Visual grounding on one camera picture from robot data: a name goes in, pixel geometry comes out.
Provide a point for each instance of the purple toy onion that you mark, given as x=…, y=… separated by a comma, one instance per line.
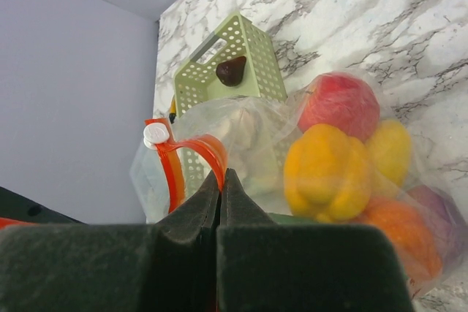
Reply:
x=445, y=222

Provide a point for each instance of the orange toy carrot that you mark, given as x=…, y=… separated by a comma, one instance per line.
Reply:
x=7, y=222

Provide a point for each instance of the orange toy pumpkin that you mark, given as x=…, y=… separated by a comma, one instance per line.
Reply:
x=412, y=239

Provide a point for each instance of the yellow handled pliers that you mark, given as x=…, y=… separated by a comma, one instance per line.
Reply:
x=172, y=111

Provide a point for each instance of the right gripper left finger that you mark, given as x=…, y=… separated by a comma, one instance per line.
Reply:
x=167, y=266

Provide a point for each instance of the clear zip bag orange zipper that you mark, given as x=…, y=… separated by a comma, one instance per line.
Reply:
x=167, y=171

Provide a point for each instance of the green toy cucumber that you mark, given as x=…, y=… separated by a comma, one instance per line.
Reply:
x=289, y=220

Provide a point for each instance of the dark purple toy eggplant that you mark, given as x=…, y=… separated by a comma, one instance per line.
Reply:
x=231, y=73

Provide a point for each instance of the yellow toy squash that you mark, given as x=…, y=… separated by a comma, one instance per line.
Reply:
x=390, y=149

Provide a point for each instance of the yellow bell pepper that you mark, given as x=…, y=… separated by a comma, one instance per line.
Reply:
x=327, y=175

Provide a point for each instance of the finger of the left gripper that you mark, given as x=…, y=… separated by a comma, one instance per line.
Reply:
x=20, y=208

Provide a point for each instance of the red toy apple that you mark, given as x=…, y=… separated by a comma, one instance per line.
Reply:
x=343, y=101

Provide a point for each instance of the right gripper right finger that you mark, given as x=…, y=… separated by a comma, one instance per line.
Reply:
x=265, y=266

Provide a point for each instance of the green plastic basket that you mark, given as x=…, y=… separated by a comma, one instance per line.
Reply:
x=231, y=88

